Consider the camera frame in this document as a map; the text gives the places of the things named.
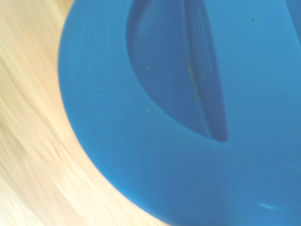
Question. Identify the translucent pitcher with blue lid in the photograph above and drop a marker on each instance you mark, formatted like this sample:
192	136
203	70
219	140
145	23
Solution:
117	117

